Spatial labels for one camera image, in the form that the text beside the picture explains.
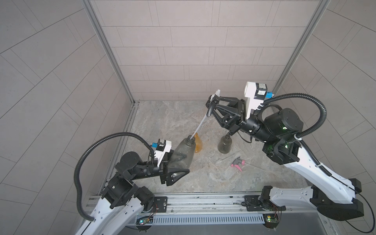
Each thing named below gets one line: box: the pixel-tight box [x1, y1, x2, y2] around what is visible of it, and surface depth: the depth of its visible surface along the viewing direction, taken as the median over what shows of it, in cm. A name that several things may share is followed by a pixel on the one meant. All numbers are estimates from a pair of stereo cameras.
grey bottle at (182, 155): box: [167, 135, 197, 170], surface depth 49 cm
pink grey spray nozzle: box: [230, 155, 246, 173], surface depth 86 cm
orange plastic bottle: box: [193, 132, 203, 153], surface depth 93 cm
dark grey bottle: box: [217, 133, 233, 154], surface depth 86 cm
